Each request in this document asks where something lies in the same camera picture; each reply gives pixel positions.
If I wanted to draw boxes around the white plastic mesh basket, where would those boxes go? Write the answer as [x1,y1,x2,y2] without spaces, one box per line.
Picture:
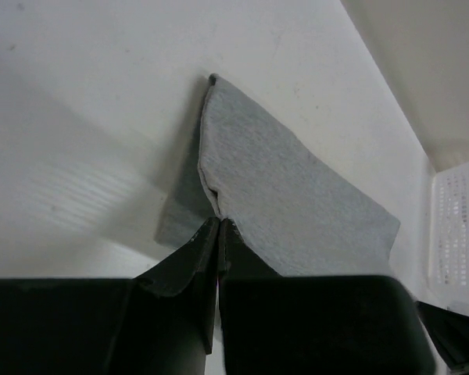
[429,156,469,288]

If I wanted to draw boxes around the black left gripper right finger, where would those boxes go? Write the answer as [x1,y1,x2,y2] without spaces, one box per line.
[219,220,436,374]

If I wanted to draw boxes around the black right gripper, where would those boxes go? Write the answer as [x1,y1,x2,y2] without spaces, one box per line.
[416,302,469,370]

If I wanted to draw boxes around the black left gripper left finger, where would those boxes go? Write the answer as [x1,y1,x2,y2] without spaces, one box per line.
[0,218,220,374]

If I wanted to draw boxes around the grey tank top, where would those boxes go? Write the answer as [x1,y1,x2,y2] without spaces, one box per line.
[156,74,400,276]

